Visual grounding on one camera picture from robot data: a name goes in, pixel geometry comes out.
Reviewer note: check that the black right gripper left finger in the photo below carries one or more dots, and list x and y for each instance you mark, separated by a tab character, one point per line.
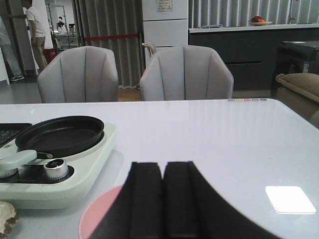
136	212

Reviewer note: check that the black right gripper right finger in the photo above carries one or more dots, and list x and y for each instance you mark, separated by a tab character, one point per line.
194	209

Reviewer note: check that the pink bowl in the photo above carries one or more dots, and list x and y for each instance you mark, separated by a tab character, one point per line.
96	211

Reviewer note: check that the white bread slice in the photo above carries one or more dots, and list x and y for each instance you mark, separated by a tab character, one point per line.
8	218

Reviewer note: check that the mint green breakfast maker base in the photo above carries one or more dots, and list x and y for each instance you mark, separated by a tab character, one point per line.
29	188

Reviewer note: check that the right silver control knob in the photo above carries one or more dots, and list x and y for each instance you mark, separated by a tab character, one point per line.
55	169

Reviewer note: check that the silver control knob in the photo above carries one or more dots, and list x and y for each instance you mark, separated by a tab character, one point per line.
55	169
7	173

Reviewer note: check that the black round frying pan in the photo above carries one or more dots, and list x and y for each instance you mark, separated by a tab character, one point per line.
61	137

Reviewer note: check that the right grey upholstered chair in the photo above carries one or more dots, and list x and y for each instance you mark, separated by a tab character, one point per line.
186	72

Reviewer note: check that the grey upholstered chair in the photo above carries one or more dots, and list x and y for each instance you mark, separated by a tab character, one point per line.
186	72
80	75

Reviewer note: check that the left silver control knob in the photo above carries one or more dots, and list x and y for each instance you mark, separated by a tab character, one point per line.
7	173

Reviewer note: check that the left grey upholstered chair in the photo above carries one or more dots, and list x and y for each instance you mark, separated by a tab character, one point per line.
80	75

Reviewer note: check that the beige sofa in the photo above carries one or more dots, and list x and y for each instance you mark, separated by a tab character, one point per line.
300	92

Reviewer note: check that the dark grey kitchen counter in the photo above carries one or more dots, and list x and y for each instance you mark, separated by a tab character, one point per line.
250	52

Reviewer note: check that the red barrier tape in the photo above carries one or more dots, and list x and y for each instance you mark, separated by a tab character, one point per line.
111	37

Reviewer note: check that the person at left edge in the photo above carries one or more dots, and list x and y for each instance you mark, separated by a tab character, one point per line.
8	54

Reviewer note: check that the metal shelf rack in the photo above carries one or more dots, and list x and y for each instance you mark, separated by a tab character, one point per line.
62	24

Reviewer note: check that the white refrigerator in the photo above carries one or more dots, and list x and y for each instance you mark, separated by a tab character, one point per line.
165	23

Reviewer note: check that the fruit plate on counter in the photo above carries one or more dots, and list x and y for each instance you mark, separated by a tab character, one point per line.
259	21

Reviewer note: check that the person in white shirt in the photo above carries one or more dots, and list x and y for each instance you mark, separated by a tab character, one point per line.
37	30

